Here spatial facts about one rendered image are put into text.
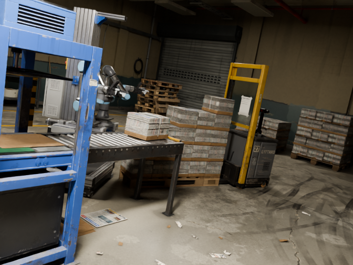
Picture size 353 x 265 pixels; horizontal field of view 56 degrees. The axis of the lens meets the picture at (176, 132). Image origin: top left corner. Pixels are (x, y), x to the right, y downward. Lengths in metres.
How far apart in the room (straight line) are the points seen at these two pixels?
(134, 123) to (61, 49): 1.42
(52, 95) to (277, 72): 8.02
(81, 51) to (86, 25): 1.80
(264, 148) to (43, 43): 3.89
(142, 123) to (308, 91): 7.74
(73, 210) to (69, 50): 1.09
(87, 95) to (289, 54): 9.02
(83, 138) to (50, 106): 1.80
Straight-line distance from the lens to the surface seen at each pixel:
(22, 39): 2.03
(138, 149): 2.99
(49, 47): 2.10
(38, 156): 2.36
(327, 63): 10.42
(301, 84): 10.54
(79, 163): 2.36
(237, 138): 5.32
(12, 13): 2.20
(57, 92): 4.03
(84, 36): 3.98
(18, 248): 2.50
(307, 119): 8.74
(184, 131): 4.42
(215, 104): 4.73
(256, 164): 5.22
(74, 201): 2.45
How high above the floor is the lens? 1.43
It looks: 9 degrees down
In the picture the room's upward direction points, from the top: 10 degrees clockwise
